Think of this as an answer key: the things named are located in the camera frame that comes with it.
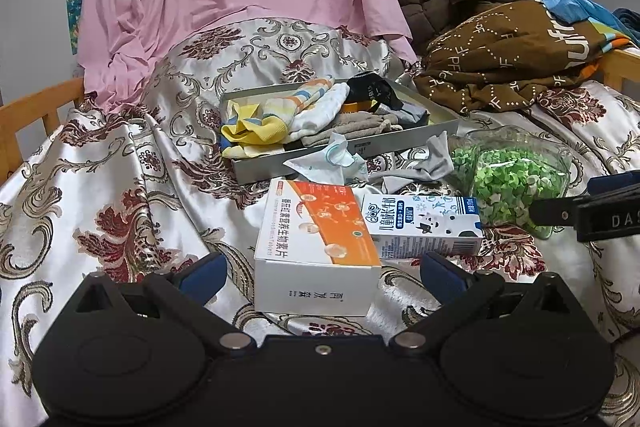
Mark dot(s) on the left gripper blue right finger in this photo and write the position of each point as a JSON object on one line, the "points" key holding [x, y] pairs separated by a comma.
{"points": [[445, 281]]}

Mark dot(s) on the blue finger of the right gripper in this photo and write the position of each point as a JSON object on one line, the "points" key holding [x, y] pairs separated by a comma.
{"points": [[604, 184]]}

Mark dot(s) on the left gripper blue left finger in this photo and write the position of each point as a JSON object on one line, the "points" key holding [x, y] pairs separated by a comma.
{"points": [[203, 280]]}

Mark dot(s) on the yellow striped small towel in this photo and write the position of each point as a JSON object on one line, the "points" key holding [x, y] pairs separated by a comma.
{"points": [[310, 92]]}

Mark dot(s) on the white gauze baby towel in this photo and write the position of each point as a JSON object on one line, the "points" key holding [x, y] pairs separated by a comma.
{"points": [[316, 117]]}

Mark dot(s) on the black dark garment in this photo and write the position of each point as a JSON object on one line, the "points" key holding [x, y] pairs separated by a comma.
{"points": [[369, 86]]}

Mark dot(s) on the blue white milk carton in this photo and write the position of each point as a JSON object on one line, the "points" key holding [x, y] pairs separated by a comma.
{"points": [[410, 226]]}

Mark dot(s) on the bag of green stars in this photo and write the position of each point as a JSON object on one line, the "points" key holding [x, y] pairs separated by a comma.
{"points": [[505, 170]]}

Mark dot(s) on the floral satin sofa cover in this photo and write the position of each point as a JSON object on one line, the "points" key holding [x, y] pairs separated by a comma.
{"points": [[147, 189]]}

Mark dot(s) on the grey loose sock cloth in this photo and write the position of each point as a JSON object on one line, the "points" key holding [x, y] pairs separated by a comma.
{"points": [[435, 166]]}

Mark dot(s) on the orange white medicine box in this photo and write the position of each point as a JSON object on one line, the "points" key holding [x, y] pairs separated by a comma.
{"points": [[314, 254]]}

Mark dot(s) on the wooden sofa armrest right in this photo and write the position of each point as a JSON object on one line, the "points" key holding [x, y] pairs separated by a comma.
{"points": [[620, 70]]}

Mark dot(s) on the wooden sofa armrest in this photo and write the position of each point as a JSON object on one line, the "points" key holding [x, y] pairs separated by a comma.
{"points": [[620, 70], [42, 105]]}

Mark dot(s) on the colourful cartoon cloth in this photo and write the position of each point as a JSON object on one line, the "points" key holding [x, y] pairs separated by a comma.
{"points": [[260, 124]]}

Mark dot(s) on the brown dotted pattern blanket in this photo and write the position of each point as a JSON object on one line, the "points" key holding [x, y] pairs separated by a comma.
{"points": [[506, 57]]}

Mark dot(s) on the packaged face mask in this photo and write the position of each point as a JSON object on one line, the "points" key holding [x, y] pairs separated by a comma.
{"points": [[333, 165]]}

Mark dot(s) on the grey folded cloth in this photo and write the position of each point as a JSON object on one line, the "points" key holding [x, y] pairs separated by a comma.
{"points": [[408, 116]]}

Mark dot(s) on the wooden sofa armrest left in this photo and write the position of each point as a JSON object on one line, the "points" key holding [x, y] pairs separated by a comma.
{"points": [[42, 105]]}

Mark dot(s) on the beige drawstring pouch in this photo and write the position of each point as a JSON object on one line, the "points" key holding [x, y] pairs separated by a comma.
{"points": [[354, 126]]}

